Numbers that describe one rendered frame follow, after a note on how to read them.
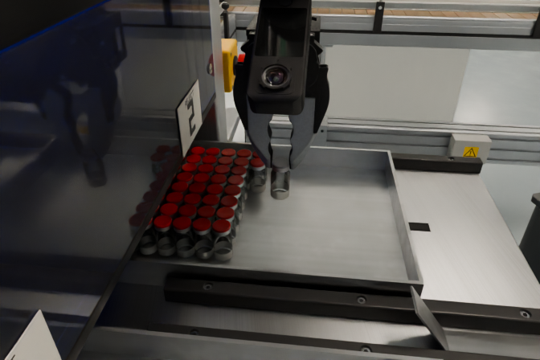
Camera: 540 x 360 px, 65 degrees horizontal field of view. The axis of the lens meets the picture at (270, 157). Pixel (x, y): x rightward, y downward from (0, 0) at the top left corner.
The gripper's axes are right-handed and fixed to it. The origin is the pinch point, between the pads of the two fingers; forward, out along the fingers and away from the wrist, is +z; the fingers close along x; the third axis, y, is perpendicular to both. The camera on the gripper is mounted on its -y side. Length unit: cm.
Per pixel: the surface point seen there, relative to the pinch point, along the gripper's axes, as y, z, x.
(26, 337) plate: -26.9, -5.3, 10.8
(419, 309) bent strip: -13.3, 6.2, -13.4
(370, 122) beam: 100, 45, -24
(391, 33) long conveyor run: 94, 11, -26
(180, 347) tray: -17.0, 9.3, 7.3
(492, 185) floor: 147, 100, -95
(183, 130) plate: 1.1, -2.6, 10.8
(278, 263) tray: -4.2, 11.2, -0.2
